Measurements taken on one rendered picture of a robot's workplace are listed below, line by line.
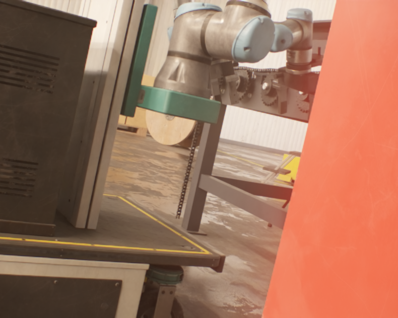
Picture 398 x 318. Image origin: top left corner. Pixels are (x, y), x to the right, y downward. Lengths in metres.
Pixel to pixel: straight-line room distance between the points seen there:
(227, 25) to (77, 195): 0.59
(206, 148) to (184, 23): 1.83
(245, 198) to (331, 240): 2.50
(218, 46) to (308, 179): 1.08
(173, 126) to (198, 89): 7.81
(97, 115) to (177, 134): 7.70
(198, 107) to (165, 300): 0.53
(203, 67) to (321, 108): 1.13
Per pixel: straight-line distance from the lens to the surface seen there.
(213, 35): 1.43
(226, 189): 3.01
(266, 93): 2.72
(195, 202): 3.30
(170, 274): 1.59
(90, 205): 1.58
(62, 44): 1.38
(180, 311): 1.68
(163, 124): 9.40
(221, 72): 2.08
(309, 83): 1.72
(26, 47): 1.35
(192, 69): 1.47
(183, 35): 1.49
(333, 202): 0.35
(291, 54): 1.73
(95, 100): 1.57
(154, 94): 1.48
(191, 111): 1.46
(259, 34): 1.41
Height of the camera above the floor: 0.70
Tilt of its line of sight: 4 degrees down
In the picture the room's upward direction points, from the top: 13 degrees clockwise
